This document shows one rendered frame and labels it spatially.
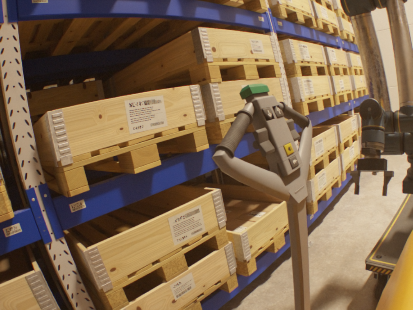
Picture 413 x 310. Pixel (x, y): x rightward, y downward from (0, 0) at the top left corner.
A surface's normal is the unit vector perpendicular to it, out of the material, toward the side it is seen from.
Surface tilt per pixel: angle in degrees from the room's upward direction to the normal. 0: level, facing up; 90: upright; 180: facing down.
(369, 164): 66
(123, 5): 90
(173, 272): 90
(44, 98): 90
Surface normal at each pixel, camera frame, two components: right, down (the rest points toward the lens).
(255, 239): 0.69, -0.02
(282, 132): 0.61, -0.29
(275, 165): -0.79, -0.16
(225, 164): 0.18, 0.10
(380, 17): -0.70, 0.26
